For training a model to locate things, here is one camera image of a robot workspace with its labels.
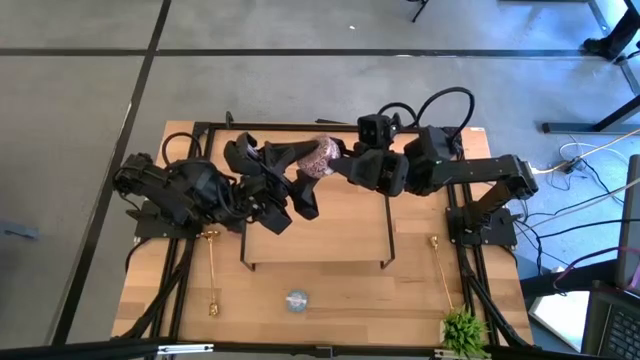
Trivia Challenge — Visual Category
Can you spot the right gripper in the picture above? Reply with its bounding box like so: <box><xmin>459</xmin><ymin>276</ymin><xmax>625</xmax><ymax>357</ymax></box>
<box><xmin>328</xmin><ymin>147</ymin><xmax>410</xmax><ymax>198</ymax></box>

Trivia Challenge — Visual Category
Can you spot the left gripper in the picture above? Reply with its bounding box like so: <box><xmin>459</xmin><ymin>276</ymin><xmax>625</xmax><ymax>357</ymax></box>
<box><xmin>223</xmin><ymin>131</ymin><xmax>322</xmax><ymax>237</ymax></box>

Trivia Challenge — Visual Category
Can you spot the purple patterned candle tin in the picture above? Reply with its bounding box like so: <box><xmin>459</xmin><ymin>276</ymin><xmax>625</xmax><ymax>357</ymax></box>
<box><xmin>297</xmin><ymin>134</ymin><xmax>343</xmax><ymax>180</ymax></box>

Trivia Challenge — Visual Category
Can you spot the wooden riser shelf black frame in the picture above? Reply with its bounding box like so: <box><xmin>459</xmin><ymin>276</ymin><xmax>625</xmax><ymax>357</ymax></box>
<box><xmin>241</xmin><ymin>187</ymin><xmax>398</xmax><ymax>272</ymax></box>

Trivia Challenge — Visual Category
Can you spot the teal patterned candle tin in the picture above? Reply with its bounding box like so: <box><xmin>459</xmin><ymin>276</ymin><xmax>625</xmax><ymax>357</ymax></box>
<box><xmin>285</xmin><ymin>289</ymin><xmax>310</xmax><ymax>314</ymax></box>

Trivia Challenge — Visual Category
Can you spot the gold candlestick holder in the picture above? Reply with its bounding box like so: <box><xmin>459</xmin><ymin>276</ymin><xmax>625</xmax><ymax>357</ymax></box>
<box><xmin>428</xmin><ymin>235</ymin><xmax>457</xmax><ymax>314</ymax></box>
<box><xmin>200</xmin><ymin>229</ymin><xmax>222</xmax><ymax>318</ymax></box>

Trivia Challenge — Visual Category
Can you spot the black stand leg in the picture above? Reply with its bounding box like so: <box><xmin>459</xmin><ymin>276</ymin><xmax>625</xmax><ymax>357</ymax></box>
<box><xmin>405</xmin><ymin>0</ymin><xmax>432</xmax><ymax>24</ymax></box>

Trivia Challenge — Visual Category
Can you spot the green potted plant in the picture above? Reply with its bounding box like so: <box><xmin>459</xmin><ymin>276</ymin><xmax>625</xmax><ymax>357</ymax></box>
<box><xmin>438</xmin><ymin>305</ymin><xmax>492</xmax><ymax>360</ymax></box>

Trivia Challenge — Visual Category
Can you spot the black desk foot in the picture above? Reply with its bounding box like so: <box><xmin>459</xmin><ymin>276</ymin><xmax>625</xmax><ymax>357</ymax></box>
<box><xmin>541</xmin><ymin>94</ymin><xmax>640</xmax><ymax>135</ymax></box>

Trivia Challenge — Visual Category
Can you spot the white board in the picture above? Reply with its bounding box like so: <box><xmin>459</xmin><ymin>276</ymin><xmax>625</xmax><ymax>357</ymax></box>
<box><xmin>528</xmin><ymin>289</ymin><xmax>592</xmax><ymax>352</ymax></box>

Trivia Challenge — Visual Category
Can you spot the black front crossbar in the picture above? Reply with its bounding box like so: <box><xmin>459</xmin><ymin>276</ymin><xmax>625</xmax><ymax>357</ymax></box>
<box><xmin>0</xmin><ymin>337</ymin><xmax>640</xmax><ymax>360</ymax></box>

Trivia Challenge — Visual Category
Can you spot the grey floor object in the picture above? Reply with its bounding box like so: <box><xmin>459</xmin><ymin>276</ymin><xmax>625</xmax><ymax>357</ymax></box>
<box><xmin>0</xmin><ymin>219</ymin><xmax>41</xmax><ymax>242</ymax></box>

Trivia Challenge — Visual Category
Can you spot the dark monitor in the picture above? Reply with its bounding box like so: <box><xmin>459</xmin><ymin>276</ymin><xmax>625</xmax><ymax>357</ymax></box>
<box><xmin>614</xmin><ymin>153</ymin><xmax>640</xmax><ymax>292</ymax></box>

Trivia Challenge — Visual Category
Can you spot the person's leg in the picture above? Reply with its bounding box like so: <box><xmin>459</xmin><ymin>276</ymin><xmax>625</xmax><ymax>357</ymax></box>
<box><xmin>581</xmin><ymin>7</ymin><xmax>640</xmax><ymax>62</ymax></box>

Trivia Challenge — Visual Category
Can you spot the black laptop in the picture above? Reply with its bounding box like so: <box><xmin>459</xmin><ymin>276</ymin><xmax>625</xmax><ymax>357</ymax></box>
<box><xmin>581</xmin><ymin>288</ymin><xmax>640</xmax><ymax>360</ymax></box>

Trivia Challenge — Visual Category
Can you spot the black aluminium table frame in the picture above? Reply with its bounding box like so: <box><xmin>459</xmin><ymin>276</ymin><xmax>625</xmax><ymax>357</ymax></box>
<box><xmin>112</xmin><ymin>110</ymin><xmax>534</xmax><ymax>351</ymax></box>

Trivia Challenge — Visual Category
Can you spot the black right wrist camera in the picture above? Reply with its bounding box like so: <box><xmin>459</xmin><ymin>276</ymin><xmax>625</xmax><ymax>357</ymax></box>
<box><xmin>356</xmin><ymin>113</ymin><xmax>400</xmax><ymax>150</ymax></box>

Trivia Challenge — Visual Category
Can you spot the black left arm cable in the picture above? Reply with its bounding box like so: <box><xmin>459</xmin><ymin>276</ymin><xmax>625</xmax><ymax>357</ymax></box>
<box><xmin>159</xmin><ymin>130</ymin><xmax>204</xmax><ymax>167</ymax></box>

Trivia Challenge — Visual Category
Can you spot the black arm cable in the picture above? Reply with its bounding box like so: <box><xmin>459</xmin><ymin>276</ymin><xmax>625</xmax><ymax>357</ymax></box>
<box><xmin>159</xmin><ymin>130</ymin><xmax>204</xmax><ymax>167</ymax></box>
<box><xmin>377</xmin><ymin>86</ymin><xmax>476</xmax><ymax>132</ymax></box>

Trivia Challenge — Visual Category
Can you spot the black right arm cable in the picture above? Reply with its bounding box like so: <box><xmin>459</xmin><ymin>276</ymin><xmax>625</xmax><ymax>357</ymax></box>
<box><xmin>377</xmin><ymin>86</ymin><xmax>476</xmax><ymax>132</ymax></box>

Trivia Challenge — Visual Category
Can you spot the silver frame bracket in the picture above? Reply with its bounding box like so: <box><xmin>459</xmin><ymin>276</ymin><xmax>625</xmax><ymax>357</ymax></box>
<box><xmin>156</xmin><ymin>342</ymin><xmax>216</xmax><ymax>356</ymax></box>

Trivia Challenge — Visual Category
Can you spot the white floor cable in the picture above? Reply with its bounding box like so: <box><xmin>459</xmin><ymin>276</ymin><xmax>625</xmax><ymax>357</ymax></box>
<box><xmin>557</xmin><ymin>140</ymin><xmax>632</xmax><ymax>174</ymax></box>

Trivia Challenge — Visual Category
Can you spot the black floor cable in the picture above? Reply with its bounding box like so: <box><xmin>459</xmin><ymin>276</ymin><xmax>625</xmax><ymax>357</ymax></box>
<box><xmin>514</xmin><ymin>217</ymin><xmax>640</xmax><ymax>241</ymax></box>

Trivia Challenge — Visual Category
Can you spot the beige floor cable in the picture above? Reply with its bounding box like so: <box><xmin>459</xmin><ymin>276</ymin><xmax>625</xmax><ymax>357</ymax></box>
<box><xmin>537</xmin><ymin>128</ymin><xmax>640</xmax><ymax>175</ymax></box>

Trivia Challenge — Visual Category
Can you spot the red floor cable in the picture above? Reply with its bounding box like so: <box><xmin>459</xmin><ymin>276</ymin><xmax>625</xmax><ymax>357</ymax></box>
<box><xmin>551</xmin><ymin>246</ymin><xmax>640</xmax><ymax>292</ymax></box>

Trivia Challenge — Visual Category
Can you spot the grey desk base rail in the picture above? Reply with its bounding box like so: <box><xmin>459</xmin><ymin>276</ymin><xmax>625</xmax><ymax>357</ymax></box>
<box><xmin>585</xmin><ymin>0</ymin><xmax>640</xmax><ymax>97</ymax></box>

